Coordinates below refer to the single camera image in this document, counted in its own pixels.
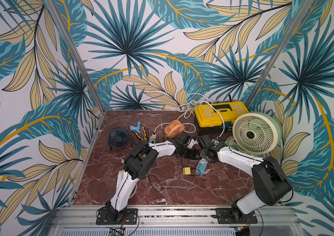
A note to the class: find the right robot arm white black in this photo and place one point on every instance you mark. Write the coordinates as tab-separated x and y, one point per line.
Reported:
269	180

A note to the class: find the yellow black pliers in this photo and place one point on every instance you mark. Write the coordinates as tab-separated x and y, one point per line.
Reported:
143	135

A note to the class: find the teal power strip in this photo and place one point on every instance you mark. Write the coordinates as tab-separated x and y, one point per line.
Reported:
201	167
152	138

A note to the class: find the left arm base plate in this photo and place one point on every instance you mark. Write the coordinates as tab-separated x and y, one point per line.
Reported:
127	216

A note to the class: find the large green white fan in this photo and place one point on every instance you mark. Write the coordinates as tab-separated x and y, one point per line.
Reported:
256	132

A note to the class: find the yellow plastic toolbox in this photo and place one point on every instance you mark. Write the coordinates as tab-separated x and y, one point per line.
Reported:
217	118

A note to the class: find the green round fan base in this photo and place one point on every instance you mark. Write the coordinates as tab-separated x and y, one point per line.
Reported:
230	141

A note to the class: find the navy blue desk fan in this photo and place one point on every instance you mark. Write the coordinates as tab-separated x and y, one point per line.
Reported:
118	138

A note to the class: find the yellow plug adapter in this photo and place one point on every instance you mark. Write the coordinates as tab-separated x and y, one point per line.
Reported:
186	171

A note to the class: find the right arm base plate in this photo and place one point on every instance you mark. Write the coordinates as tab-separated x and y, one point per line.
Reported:
234	216

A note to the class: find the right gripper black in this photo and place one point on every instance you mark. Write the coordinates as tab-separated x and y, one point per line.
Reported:
206	156

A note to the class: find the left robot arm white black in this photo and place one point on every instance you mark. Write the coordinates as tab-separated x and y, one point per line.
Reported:
138	164

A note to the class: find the aluminium front rail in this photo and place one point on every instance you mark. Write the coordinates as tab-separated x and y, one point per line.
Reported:
176	220

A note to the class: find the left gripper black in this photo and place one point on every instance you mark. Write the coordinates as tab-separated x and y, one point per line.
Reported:
193	154

